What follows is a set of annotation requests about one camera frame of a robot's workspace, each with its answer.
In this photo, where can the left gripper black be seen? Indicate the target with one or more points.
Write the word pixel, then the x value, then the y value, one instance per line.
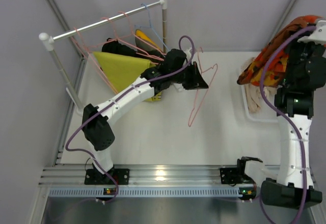
pixel 191 76

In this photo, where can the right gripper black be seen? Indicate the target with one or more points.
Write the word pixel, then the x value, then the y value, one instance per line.
pixel 294 48

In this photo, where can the pink hanger of orange trousers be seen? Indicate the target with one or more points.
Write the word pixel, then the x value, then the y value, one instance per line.
pixel 200 95

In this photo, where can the beige trousers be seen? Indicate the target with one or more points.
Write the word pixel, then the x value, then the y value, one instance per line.
pixel 253 96

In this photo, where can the pink hanger of beige trousers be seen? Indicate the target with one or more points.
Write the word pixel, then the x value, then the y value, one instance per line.
pixel 90 59

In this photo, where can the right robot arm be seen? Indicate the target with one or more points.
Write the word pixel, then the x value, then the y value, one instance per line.
pixel 294 105

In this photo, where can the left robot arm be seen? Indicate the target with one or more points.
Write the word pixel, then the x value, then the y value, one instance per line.
pixel 97 120

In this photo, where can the yellow camouflage trousers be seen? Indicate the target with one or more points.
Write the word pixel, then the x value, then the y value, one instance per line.
pixel 147 47

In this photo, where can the lime green trousers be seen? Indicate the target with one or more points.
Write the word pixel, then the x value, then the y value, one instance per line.
pixel 120 70

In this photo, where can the black trousers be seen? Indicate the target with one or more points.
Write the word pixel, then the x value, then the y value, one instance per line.
pixel 117 48

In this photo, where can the white plastic mesh basket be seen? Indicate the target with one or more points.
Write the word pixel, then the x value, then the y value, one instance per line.
pixel 265 115

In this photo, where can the white metal clothes rack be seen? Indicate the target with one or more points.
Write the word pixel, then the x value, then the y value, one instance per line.
pixel 48 42

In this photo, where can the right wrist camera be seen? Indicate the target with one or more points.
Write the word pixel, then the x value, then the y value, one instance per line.
pixel 318 35

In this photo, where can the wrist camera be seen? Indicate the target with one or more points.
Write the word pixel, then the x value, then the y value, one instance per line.
pixel 318 35
pixel 190 54

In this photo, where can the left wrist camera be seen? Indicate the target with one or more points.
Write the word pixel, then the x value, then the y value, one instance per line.
pixel 190 54

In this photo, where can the aluminium corner frame post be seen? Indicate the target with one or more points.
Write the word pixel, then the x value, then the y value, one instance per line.
pixel 281 20

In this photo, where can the light blue wire hanger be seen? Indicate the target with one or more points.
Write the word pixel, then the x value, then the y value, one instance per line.
pixel 152 28

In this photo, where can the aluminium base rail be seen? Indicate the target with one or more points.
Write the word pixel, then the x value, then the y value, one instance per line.
pixel 143 181

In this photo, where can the left rear frame post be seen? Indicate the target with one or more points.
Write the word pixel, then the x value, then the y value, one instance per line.
pixel 58 14

